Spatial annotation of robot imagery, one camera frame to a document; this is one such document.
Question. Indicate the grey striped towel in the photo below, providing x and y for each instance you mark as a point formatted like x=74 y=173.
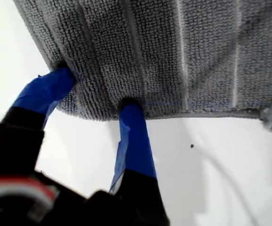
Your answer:
x=173 y=58

